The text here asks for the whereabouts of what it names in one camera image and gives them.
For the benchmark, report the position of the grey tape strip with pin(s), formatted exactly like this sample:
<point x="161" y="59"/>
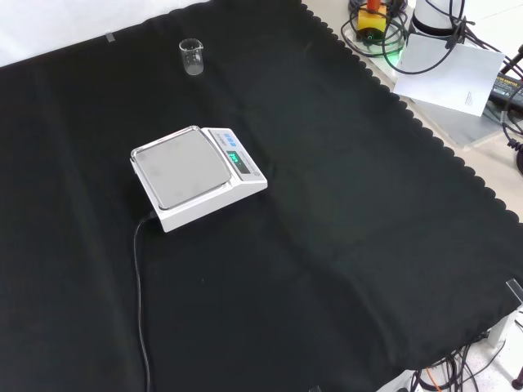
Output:
<point x="110" y="37"/>

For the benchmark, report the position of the clear tape strip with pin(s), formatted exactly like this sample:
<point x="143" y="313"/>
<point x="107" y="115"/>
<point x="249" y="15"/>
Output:
<point x="514" y="290"/>

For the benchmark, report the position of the small clear glass beaker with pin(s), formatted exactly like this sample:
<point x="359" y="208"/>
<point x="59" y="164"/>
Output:
<point x="192" y="57"/>

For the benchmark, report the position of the black power adapter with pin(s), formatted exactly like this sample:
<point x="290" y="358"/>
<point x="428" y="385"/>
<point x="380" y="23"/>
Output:
<point x="506" y="87"/>

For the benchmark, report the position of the pale board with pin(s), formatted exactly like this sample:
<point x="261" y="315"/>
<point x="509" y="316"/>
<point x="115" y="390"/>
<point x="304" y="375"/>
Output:
<point x="449" y="77"/>

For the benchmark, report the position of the yellow stop button box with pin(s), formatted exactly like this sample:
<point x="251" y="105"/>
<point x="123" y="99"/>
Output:
<point x="372" y="22"/>

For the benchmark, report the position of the white electronic balance steel pan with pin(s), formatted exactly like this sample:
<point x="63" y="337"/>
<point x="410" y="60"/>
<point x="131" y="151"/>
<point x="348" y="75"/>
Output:
<point x="196" y="175"/>

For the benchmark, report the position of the black bench cloth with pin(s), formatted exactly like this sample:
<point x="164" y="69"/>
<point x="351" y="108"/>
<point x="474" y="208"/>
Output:
<point x="261" y="228"/>

